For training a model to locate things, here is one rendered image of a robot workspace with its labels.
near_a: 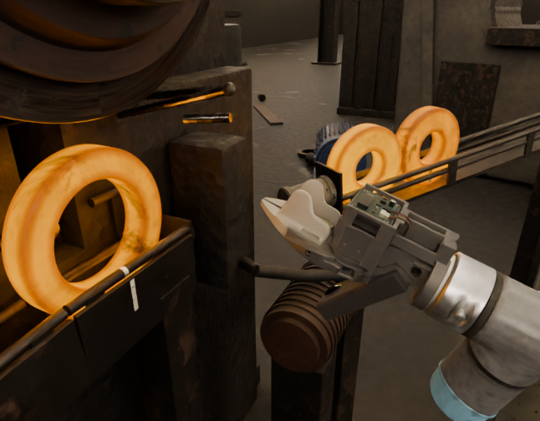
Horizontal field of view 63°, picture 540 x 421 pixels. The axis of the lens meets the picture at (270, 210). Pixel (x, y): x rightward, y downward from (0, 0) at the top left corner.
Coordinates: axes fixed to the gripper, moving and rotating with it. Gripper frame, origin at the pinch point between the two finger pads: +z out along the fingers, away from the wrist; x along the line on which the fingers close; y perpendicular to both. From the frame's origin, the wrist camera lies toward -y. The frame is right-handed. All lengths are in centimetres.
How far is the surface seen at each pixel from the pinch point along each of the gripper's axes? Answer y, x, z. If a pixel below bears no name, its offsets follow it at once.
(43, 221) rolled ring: -0.2, 19.6, 14.0
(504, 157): 0, -66, -28
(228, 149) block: 0.6, -8.2, 11.2
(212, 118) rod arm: 10.0, 5.4, 7.3
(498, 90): -11, -250, -31
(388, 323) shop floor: -70, -83, -28
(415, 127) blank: 4.8, -42.0, -8.7
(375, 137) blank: 2.5, -34.2, -3.7
